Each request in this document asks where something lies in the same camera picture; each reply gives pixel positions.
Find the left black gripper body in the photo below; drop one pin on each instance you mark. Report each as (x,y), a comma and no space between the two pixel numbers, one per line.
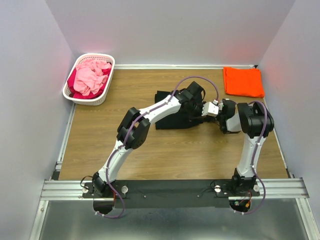
(194,110)

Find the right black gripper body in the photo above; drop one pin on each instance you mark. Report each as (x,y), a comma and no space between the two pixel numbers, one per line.
(220,117)

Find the black t shirt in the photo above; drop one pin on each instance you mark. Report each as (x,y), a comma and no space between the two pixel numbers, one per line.
(181,119)

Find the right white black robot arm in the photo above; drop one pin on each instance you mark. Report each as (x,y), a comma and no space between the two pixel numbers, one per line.
(256,122)

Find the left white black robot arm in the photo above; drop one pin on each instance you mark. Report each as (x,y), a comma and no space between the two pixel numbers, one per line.
(181,109)

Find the folded orange t shirt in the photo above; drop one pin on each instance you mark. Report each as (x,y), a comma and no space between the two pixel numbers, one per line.
(243,82)

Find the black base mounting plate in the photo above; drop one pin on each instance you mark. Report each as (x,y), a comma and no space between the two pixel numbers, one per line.
(195,193)

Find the white plastic laundry basket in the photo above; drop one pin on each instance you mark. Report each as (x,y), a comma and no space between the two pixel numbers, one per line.
(99,100)

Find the light pink t shirt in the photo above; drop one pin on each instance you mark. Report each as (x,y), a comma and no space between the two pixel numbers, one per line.
(94,64)

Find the magenta t shirt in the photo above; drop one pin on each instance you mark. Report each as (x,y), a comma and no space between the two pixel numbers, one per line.
(87,84)

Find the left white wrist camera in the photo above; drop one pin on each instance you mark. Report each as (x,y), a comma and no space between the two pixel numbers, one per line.
(210,108)

